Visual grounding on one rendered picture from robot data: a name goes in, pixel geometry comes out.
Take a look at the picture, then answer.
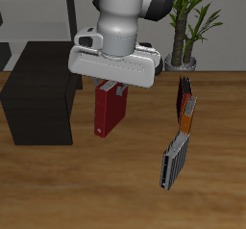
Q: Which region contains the black and grey book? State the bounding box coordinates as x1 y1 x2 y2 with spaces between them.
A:
160 131 191 191

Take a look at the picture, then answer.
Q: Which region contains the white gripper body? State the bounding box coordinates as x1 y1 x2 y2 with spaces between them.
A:
67 42 162 89

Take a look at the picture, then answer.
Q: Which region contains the dark red book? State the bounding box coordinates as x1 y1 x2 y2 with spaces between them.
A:
176 75 193 124

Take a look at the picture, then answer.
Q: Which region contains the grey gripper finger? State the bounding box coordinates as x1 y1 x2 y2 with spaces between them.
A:
115 83 130 97
91 76 103 89

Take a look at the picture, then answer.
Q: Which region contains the bright red book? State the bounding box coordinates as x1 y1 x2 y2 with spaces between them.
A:
93 80 129 140

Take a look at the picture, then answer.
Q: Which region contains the orange book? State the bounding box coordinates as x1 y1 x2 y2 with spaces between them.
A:
179 94 198 135

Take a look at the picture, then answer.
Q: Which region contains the pot plant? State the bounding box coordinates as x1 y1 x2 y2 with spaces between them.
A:
164 0 228 72

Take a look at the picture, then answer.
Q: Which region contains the dark brown desk caddy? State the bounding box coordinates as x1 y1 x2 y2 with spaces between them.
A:
0 40 84 146

